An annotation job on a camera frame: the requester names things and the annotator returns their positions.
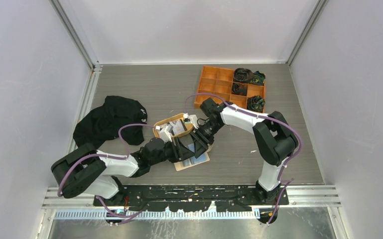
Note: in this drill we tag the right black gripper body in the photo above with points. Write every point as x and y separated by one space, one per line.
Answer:
209 129

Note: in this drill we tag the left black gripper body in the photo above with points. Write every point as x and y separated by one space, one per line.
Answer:
169 153

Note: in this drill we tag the beige leather card holder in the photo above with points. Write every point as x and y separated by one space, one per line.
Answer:
193 161

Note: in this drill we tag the silver credit card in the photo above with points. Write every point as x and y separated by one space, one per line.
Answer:
178 127

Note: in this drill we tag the yellow oval tray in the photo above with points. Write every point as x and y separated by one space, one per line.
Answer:
166 121

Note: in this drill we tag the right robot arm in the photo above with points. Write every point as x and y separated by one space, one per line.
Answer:
277 142

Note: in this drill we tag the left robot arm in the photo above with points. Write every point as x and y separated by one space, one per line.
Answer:
91 171

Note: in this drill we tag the dark rolled tie middle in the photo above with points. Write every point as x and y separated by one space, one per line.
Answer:
239 89

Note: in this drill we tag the dark rolled tie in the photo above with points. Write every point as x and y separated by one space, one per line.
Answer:
243 75
239 89

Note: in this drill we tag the orange compartment organizer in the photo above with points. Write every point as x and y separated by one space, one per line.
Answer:
216 83

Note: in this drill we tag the dark rolled tie top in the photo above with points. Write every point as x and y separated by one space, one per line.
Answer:
243 75

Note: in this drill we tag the green patterned rolled tie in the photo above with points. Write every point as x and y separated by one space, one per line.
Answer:
258 79

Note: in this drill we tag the black cloth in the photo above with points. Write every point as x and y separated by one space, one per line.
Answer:
103 123

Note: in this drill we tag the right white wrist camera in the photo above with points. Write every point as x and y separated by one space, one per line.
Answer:
190 121

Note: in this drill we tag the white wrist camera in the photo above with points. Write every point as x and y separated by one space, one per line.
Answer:
165 132
190 121

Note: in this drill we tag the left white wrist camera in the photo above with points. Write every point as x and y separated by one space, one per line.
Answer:
165 132

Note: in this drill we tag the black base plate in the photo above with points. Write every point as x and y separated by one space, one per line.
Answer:
198 198

